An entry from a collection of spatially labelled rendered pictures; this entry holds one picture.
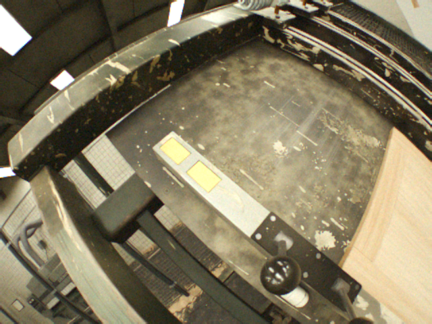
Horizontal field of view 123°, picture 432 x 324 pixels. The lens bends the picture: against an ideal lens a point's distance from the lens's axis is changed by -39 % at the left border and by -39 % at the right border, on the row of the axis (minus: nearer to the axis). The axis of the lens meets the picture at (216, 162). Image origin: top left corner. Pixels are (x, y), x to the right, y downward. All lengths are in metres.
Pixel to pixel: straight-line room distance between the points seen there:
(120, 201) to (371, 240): 0.50
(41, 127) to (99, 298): 0.33
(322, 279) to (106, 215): 0.40
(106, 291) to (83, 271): 0.05
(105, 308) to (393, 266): 0.50
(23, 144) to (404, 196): 0.83
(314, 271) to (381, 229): 0.19
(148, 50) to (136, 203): 0.34
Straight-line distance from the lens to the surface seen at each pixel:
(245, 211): 0.29
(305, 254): 0.30
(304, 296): 0.33
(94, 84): 0.45
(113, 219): 0.42
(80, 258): 0.34
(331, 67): 0.65
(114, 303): 0.32
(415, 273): 0.53
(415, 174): 0.61
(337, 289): 0.32
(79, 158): 0.94
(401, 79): 0.88
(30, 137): 0.47
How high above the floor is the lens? 1.68
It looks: 13 degrees down
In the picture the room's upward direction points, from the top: 39 degrees counter-clockwise
